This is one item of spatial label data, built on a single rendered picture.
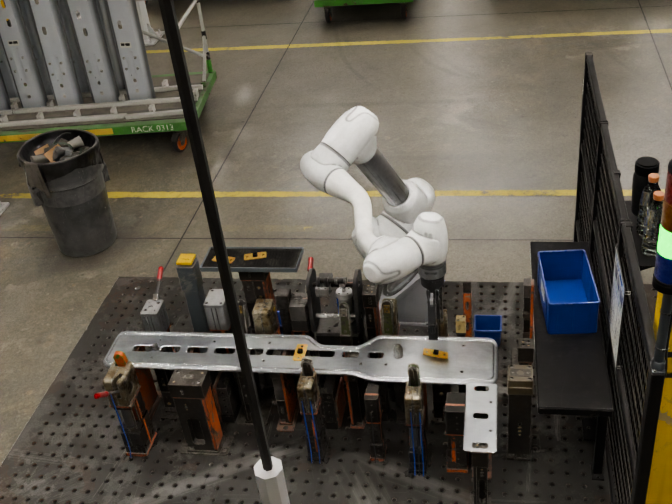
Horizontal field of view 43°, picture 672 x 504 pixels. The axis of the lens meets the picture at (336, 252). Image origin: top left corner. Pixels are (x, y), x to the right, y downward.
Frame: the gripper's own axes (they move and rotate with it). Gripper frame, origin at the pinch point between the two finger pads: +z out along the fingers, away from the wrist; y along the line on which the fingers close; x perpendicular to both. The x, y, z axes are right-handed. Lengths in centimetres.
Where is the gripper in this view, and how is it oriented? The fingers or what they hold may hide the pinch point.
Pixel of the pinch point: (434, 323)
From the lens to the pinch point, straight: 278.1
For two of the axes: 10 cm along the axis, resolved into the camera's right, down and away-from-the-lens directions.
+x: 9.8, 0.1, -1.9
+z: 1.0, 8.3, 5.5
